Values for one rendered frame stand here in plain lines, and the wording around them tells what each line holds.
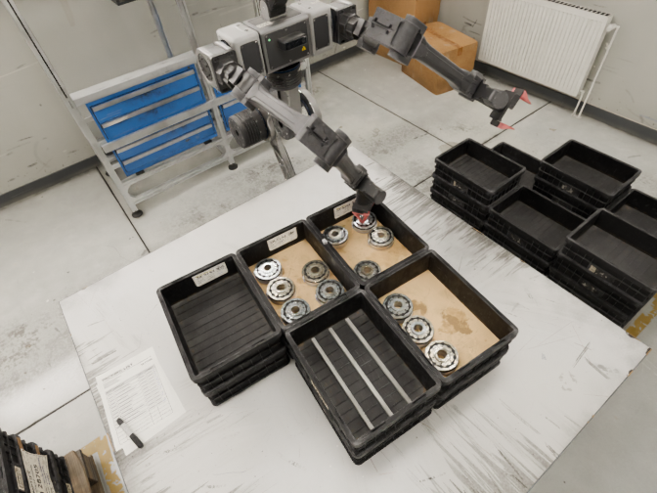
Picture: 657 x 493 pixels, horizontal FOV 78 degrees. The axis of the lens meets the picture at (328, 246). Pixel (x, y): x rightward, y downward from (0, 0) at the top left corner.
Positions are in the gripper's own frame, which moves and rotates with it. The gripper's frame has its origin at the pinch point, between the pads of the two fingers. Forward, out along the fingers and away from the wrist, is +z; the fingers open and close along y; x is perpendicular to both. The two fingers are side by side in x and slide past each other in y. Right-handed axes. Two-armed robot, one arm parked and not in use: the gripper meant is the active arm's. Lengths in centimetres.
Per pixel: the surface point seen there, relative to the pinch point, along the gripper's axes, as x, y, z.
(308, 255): 15.6, -22.6, 3.9
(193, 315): 45, -61, 4
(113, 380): 65, -88, 16
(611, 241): -106, 55, 39
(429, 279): -31.2, -19.3, 4.5
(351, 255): -0.5, -17.5, 4.1
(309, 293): 8.2, -39.1, 4.0
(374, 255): -9.1, -14.7, 4.2
